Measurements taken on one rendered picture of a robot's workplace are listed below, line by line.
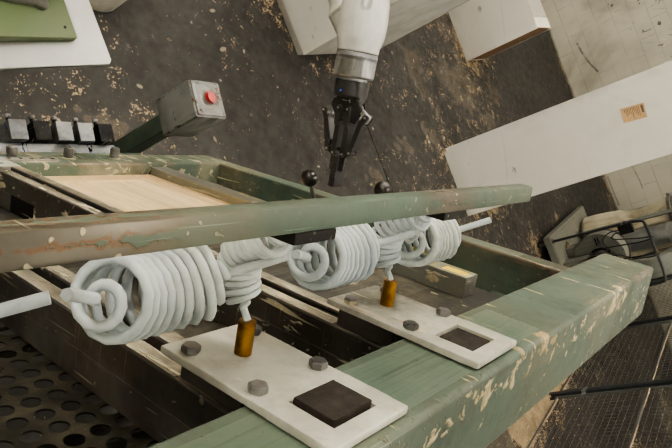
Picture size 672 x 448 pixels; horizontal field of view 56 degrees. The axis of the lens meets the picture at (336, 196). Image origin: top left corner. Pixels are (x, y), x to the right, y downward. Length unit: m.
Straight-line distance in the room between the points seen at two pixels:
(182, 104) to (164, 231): 1.60
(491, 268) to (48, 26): 1.34
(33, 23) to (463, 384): 1.58
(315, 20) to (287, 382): 3.50
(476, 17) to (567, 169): 2.03
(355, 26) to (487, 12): 4.96
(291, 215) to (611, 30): 8.88
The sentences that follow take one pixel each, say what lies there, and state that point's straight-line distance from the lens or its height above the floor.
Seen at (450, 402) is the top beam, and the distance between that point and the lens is 0.59.
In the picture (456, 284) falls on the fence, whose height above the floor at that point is 1.69.
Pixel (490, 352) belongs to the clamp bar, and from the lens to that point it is 0.68.
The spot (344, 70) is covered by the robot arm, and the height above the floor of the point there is 1.57.
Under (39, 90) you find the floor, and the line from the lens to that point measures 2.82.
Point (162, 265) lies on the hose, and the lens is 0.46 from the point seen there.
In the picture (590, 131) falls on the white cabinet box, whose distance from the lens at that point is 4.83.
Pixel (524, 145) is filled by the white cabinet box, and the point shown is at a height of 0.64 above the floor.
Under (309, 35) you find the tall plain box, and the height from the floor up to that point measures 0.15.
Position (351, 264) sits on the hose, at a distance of 0.59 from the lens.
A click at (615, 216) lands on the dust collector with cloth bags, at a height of 0.55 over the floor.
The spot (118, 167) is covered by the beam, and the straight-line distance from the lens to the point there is 1.72.
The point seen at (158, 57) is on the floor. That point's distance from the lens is 3.25.
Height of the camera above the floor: 2.26
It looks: 36 degrees down
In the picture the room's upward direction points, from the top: 69 degrees clockwise
